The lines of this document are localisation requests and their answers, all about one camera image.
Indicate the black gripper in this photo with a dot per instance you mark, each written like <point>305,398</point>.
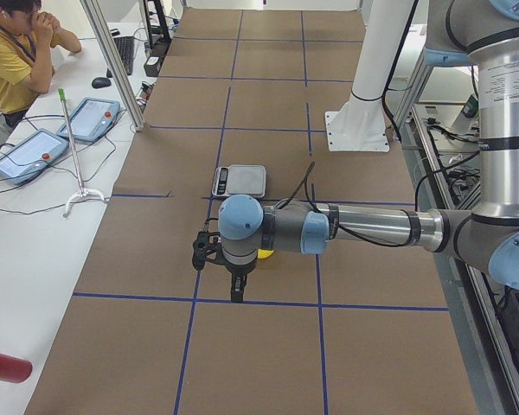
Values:
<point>240,270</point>

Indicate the yellow mango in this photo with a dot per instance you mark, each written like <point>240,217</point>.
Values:
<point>264,254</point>

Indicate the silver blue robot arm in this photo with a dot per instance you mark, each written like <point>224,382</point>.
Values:
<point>486,237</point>

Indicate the grey digital kitchen scale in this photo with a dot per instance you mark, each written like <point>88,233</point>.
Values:
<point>239,179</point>

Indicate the metal rod with green tip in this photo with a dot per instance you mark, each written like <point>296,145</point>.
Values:
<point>83,193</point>

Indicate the blue teach pendant far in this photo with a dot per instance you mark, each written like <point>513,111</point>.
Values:
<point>92,118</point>

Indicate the blue teach pendant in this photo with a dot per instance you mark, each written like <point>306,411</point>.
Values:
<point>92,118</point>
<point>26,160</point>

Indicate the black computer mouse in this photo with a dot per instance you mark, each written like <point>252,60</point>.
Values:
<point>100,82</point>

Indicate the blue teach pendant near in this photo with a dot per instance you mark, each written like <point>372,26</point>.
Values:
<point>26,160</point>

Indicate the red cylinder bottle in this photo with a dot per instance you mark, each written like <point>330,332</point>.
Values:
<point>14,370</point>

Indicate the black keyboard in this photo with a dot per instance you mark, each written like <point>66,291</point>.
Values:
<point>125,47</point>

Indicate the person in yellow shirt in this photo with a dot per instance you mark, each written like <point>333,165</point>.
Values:
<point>27,36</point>

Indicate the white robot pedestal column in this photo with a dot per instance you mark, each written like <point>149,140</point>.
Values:
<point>360,124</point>

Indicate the aluminium frame post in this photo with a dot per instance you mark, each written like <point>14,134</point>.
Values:
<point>113,61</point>

